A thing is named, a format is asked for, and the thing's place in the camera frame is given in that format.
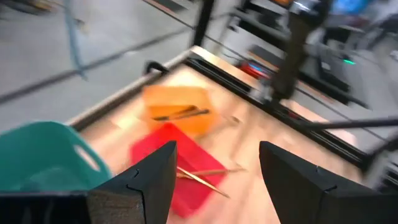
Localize teal plastic bin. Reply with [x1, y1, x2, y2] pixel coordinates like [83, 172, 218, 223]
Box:
[0, 120, 113, 192]

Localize black table edge clamp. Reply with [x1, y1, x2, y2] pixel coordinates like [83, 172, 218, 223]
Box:
[144, 60, 170, 75]

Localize blue screen panel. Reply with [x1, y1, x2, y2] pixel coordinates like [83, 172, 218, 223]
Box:
[331, 0, 374, 15]

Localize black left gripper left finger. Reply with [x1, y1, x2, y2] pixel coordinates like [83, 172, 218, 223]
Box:
[0, 140, 178, 224]

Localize red plastic bin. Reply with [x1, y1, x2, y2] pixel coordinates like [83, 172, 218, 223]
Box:
[129, 122, 229, 218]

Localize orange plastic bin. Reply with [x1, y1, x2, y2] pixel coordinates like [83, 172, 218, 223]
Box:
[142, 85, 223, 138]

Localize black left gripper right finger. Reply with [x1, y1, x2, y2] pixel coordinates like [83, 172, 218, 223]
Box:
[259, 141, 398, 224]

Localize black metal table frame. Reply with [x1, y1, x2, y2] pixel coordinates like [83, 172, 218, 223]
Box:
[70, 52, 398, 187]

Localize grey workstation desk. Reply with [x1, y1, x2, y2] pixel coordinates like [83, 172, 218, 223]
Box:
[229, 0, 398, 108]

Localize black metal post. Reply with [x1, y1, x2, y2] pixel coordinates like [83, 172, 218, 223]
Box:
[192, 0, 216, 47]

